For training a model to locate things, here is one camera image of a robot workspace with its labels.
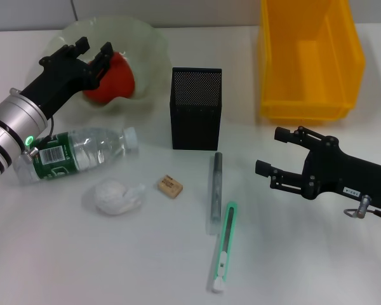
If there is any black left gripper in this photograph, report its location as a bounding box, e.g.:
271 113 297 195
20 36 115 119

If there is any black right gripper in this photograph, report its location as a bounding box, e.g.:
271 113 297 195
255 125 381 210

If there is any orange fruit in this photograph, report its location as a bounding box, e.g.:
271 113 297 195
82 52 137 103

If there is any clear water bottle green label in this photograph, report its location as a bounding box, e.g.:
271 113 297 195
12 126 138 185

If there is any white paper ball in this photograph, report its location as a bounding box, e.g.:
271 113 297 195
93 178 147 216

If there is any pale green glass fruit plate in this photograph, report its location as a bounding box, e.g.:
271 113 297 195
46 15 170 114

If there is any grey pen in clear sleeve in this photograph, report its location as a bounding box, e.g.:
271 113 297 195
206 151 225 236

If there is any black mesh pen holder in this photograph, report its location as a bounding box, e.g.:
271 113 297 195
170 67 223 151

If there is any green utility knife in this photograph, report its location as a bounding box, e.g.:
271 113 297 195
208 200 239 294

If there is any tan eraser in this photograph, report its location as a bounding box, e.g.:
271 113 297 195
156 173 184 200

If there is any yellow plastic bin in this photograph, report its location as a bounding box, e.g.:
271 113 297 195
257 0 366 125

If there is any right arm cable with connector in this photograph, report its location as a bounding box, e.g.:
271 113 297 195
344 195 381 223

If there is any arm cable with connector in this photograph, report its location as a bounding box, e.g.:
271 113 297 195
23 116 55 163
344 195 381 223

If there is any left arm cable with connector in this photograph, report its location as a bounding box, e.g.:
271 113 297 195
23 116 55 163

